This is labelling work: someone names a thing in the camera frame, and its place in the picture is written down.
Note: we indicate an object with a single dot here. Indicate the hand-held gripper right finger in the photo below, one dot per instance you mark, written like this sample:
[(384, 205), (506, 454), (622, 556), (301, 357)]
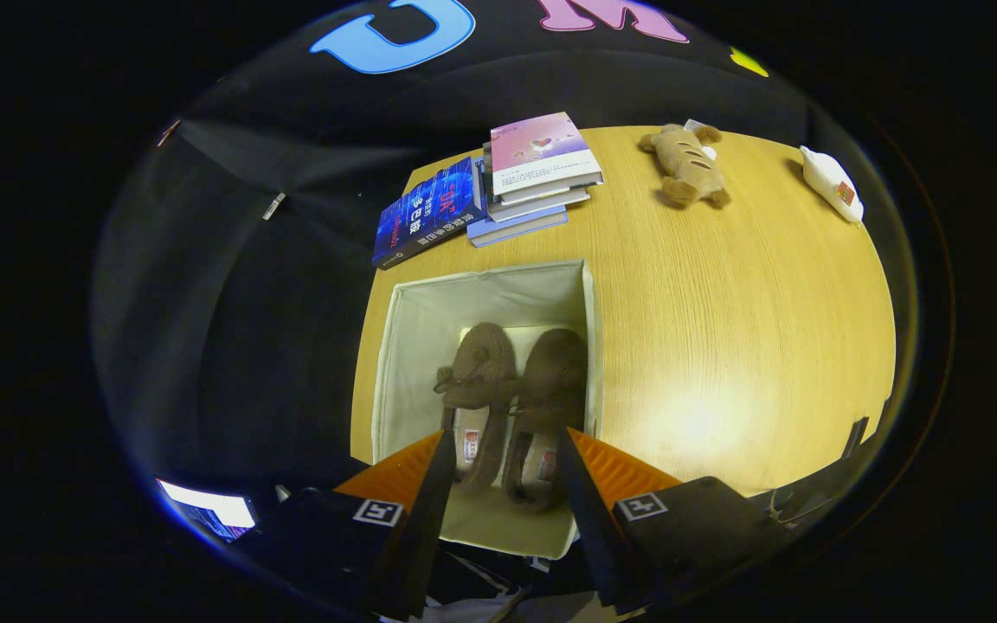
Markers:
[(585, 519)]

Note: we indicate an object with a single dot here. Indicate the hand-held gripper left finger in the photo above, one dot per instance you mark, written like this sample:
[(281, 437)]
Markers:
[(429, 519)]

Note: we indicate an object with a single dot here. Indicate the brown fuzzy shoe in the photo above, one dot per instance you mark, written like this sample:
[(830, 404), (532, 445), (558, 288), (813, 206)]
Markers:
[(481, 363), (555, 381)]

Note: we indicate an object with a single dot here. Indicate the cream fabric storage box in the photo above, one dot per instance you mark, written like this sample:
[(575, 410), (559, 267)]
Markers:
[(416, 363)]

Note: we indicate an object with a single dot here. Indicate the computer monitor screen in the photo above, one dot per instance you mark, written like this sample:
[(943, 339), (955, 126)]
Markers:
[(213, 510)]

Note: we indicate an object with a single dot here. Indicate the light blue book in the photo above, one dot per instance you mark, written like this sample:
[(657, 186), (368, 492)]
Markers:
[(516, 229)]

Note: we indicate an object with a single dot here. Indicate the dark blue book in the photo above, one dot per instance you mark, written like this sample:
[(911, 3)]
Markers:
[(425, 216)]

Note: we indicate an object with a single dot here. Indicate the grey white book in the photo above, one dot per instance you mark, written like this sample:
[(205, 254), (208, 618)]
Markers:
[(537, 206)]

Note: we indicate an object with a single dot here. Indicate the silver clip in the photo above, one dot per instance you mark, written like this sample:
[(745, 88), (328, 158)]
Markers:
[(273, 206)]

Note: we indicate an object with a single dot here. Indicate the brown bread plush toy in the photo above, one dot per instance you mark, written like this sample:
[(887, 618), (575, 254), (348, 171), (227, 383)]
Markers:
[(685, 164)]

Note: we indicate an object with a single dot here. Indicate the pink cover book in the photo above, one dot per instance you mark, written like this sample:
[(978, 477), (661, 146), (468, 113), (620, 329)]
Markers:
[(542, 151)]

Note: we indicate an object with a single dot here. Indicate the white plush toy red label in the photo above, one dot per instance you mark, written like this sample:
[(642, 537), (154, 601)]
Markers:
[(829, 182)]

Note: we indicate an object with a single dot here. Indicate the copper clip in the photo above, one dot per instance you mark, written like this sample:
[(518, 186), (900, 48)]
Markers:
[(169, 132)]

